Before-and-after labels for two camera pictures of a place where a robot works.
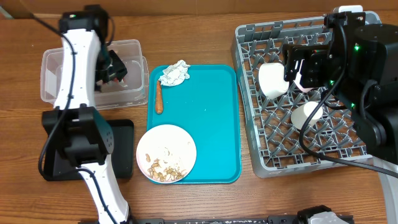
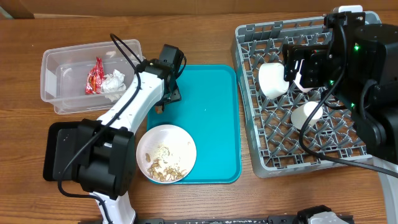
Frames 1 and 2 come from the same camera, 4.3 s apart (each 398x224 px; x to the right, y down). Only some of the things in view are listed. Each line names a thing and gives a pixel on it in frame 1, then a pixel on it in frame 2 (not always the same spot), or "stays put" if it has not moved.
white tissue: [174, 74] → [113, 85]
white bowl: [271, 76] stays put
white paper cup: [305, 114] stays put
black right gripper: [310, 54] stays put
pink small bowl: [297, 81] stays put
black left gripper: [120, 71] → [176, 96]
